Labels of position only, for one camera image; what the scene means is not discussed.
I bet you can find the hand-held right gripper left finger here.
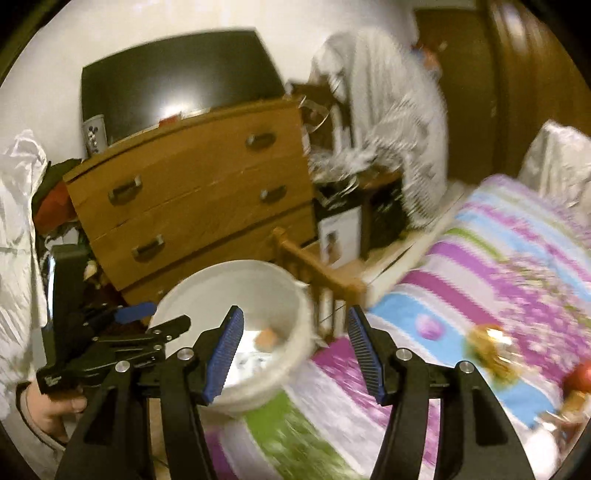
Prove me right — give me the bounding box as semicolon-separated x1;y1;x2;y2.
54;305;245;480

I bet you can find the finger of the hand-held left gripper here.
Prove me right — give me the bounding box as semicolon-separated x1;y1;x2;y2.
90;302;158;326
147;315;192;343

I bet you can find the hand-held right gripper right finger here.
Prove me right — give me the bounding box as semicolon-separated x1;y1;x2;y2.
346;305;539;480

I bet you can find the white plastic bucket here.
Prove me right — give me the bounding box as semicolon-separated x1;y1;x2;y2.
148;259;319;414

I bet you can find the yellow toy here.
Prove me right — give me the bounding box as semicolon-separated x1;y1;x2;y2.
465;323;523;385

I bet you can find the red round packet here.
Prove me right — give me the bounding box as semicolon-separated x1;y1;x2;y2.
561;359;591;394

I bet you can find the person's left forearm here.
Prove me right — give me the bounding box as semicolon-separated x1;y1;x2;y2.
0;381;70;480

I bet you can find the person's left hand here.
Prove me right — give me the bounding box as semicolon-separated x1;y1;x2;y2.
27;383;89;444

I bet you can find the white cloth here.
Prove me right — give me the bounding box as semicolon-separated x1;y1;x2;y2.
0;129;52;418

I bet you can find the wooden bed footboard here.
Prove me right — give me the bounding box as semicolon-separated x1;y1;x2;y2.
271;227;369;343

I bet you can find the pile of clothes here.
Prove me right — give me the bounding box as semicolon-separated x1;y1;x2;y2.
31;158;89;243

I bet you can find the white paper box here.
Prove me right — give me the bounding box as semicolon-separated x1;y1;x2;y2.
318;207;364;269

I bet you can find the wooden chest of drawers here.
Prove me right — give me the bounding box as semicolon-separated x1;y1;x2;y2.
62;96;319;305

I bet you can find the black bedside cabinet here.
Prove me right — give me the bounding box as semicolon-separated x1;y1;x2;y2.
313;168;409;261

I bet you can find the white printed cup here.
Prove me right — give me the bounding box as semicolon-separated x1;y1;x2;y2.
82;114;110;158

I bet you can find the striped floral bedspread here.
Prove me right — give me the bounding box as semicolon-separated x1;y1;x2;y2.
203;173;591;480

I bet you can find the black flat television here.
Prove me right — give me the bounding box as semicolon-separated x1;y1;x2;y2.
81;28;284;146

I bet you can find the grey striped hanging garment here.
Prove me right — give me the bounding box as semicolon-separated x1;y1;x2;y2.
309;28;451;229

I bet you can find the white pillow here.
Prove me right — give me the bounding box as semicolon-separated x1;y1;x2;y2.
517;119;591;208

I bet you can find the brown wooden door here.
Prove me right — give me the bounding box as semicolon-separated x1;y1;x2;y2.
413;0;589;188

